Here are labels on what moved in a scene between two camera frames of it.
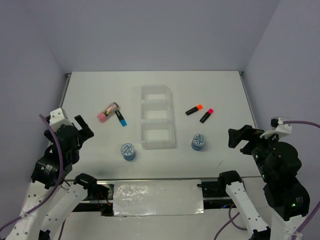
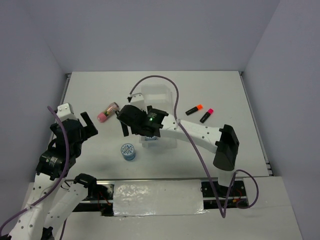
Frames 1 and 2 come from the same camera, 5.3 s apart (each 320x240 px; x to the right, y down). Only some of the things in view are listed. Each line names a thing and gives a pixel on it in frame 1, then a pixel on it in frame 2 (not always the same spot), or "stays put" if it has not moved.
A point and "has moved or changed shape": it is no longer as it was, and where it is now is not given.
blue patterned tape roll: (198, 142) has moved or changed shape
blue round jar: (127, 150) stays put
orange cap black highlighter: (193, 109) stays put
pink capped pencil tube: (102, 116) stays put
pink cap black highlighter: (205, 117) stays put
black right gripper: (247, 131) to (125, 129)
